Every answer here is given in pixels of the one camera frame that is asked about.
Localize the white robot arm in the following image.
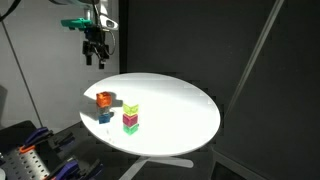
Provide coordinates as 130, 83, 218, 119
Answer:
49, 0, 119, 69

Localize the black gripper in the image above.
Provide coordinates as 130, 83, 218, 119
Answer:
82, 26, 109, 69

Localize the magenta block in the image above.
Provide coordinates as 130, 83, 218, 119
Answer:
123, 114, 138, 127

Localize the blue block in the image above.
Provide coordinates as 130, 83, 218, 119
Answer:
98, 113, 111, 124

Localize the round white table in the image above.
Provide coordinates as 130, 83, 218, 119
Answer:
79, 73, 221, 180

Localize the purple spring clamp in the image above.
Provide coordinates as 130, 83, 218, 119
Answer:
19, 127, 75, 154
43, 159, 103, 180

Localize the grey block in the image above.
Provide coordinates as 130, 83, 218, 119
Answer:
97, 106, 110, 114

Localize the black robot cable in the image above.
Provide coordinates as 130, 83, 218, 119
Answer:
89, 0, 117, 58

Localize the yellow-green block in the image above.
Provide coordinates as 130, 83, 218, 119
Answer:
123, 104, 139, 116

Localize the purple spring clamp lower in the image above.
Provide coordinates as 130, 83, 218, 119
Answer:
43, 159, 103, 180

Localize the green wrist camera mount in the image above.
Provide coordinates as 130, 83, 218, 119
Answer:
61, 18, 92, 31

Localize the orange block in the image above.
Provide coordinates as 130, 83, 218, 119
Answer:
96, 92, 112, 108

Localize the purple spring clamp upper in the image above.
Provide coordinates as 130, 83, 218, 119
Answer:
19, 127, 75, 154

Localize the green block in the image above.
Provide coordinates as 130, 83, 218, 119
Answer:
123, 124, 139, 135

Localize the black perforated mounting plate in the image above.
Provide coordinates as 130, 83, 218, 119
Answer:
0, 120, 86, 180

